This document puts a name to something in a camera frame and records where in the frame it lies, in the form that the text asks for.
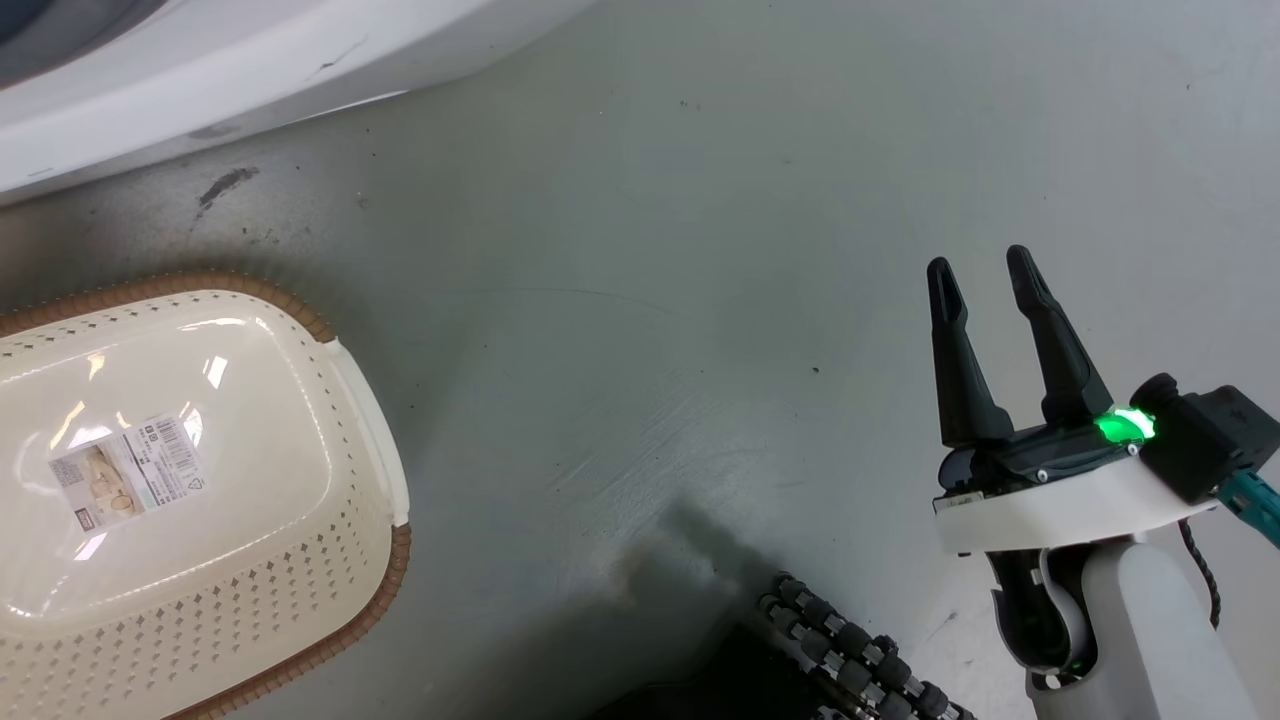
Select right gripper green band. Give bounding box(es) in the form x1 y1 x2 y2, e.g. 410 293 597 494
926 244 1219 557

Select cream perforated laundry basket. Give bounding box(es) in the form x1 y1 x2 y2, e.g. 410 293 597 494
0 272 413 720

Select white washing machine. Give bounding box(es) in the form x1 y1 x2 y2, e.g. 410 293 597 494
0 0 601 207

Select paper product label sticker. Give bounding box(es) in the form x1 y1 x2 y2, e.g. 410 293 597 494
48 413 209 528

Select teal cable connector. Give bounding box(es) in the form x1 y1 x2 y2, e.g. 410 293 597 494
1214 467 1280 550

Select thin black braided cable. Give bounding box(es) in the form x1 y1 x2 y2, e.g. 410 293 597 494
1177 517 1224 630

